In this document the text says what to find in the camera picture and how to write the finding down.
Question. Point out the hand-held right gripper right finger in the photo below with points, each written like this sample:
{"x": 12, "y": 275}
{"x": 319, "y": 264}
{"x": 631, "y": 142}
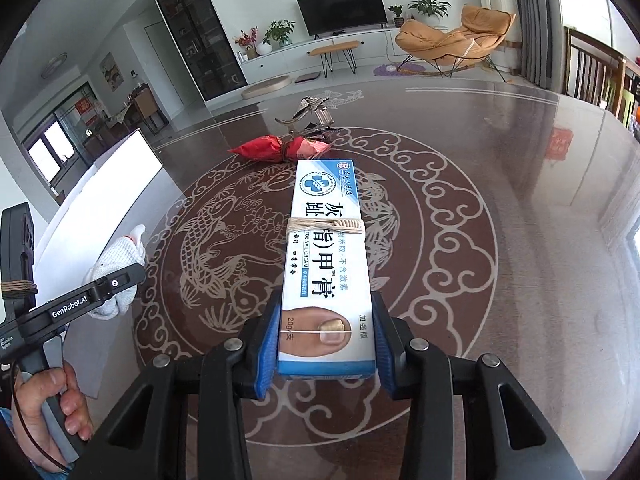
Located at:
{"x": 387, "y": 350}

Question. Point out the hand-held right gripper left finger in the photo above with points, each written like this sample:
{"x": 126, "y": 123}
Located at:
{"x": 267, "y": 355}

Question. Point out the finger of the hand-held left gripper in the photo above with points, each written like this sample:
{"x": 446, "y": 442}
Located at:
{"x": 122, "y": 282}

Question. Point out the white knit glove orange cuff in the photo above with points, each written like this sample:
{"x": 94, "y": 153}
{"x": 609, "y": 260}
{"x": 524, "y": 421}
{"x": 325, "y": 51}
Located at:
{"x": 120, "y": 255}

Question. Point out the blue white medicine box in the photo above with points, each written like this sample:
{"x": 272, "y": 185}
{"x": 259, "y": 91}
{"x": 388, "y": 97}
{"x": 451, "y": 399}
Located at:
{"x": 325, "y": 260}

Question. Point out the white cardboard box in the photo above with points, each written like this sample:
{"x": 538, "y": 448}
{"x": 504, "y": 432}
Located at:
{"x": 115, "y": 170}

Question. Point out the person's left hand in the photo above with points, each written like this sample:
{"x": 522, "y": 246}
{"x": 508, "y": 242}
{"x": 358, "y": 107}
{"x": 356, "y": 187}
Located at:
{"x": 75, "y": 400}

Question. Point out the bright window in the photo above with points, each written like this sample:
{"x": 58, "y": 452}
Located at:
{"x": 50, "y": 152}

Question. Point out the dining table with chairs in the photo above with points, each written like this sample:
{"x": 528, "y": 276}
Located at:
{"x": 135, "y": 115}

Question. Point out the red paper window decoration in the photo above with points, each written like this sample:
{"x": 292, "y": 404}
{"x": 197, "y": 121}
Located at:
{"x": 86, "y": 111}

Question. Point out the red packet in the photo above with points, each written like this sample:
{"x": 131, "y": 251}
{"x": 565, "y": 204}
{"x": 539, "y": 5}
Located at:
{"x": 260, "y": 149}

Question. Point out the white door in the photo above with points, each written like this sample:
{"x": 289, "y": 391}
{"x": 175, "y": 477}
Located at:
{"x": 159, "y": 62}

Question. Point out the round ceiling lamp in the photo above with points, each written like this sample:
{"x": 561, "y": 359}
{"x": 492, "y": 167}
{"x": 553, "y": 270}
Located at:
{"x": 54, "y": 66}

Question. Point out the beige pet bed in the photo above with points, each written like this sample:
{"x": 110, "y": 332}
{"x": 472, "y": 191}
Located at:
{"x": 266, "y": 87}

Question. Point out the silver hair clip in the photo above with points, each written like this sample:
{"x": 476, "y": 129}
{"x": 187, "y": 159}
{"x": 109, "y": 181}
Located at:
{"x": 312, "y": 110}

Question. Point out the dark glass display cabinet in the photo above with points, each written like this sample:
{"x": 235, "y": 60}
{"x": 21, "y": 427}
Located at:
{"x": 200, "y": 35}

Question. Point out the red flower plant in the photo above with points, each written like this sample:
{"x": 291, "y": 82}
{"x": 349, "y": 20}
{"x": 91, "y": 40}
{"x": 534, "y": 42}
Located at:
{"x": 245, "y": 40}

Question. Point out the white round vase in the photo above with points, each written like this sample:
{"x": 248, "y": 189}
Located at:
{"x": 264, "y": 49}

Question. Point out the dark floor scale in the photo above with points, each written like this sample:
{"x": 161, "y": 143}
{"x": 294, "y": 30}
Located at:
{"x": 307, "y": 77}

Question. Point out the white television cabinet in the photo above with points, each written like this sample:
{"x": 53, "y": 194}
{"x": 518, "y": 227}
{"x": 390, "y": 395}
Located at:
{"x": 285, "y": 57}

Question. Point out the purple floor mat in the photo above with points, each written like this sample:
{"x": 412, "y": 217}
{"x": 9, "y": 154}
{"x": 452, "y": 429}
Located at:
{"x": 387, "y": 67}

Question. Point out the green potted plant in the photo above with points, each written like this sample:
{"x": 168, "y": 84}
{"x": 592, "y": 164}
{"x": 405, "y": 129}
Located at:
{"x": 279, "y": 32}

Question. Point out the wooden bench black legs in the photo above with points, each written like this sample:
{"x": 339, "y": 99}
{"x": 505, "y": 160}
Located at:
{"x": 332, "y": 47}

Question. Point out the orange lounge chair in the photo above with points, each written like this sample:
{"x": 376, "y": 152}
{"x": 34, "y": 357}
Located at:
{"x": 440, "y": 42}

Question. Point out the small potted plant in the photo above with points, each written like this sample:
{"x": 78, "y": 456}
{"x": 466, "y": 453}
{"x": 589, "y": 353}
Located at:
{"x": 396, "y": 14}

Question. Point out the black television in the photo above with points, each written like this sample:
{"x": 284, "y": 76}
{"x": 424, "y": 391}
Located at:
{"x": 342, "y": 10}

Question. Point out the large leafy potted plant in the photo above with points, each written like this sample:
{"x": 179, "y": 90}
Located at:
{"x": 427, "y": 6}

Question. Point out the wooden chair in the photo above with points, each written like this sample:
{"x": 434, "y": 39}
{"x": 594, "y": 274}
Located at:
{"x": 592, "y": 67}

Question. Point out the grey curtain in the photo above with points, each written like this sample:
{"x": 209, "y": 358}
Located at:
{"x": 537, "y": 25}

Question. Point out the wall painting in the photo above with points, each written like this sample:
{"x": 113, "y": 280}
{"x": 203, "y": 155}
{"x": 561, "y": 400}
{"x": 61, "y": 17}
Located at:
{"x": 111, "y": 71}

